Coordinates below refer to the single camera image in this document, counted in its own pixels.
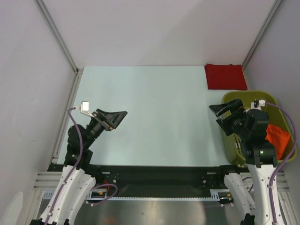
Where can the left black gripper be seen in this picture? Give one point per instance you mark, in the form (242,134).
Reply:
(108,120)

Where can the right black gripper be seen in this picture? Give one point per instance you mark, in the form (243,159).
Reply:
(229,116)

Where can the orange t shirt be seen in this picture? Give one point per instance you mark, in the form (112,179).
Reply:
(278,138)

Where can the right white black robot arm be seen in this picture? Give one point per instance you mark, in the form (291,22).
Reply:
(250,125)

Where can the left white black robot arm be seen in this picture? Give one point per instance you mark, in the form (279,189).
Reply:
(79,176)

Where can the folded red t shirt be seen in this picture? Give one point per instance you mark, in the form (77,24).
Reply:
(225,77)

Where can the olive green plastic basket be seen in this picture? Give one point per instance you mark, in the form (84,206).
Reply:
(276,116)

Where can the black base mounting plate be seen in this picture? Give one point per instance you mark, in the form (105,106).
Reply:
(165,181)

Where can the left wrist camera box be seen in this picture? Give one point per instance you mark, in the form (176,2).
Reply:
(84,106)

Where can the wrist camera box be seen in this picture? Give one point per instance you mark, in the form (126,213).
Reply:
(84,106)
(258,104)

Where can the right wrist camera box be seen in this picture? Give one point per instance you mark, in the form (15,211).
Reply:
(258,104)

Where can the white slotted cable duct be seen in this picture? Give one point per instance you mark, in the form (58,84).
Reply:
(214,196)

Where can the left aluminium corner post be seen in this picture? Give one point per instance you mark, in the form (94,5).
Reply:
(56,34)

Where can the aluminium corner post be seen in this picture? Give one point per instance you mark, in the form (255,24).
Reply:
(266,24)
(56,34)

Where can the right aluminium corner post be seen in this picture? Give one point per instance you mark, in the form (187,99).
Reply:
(266,24)

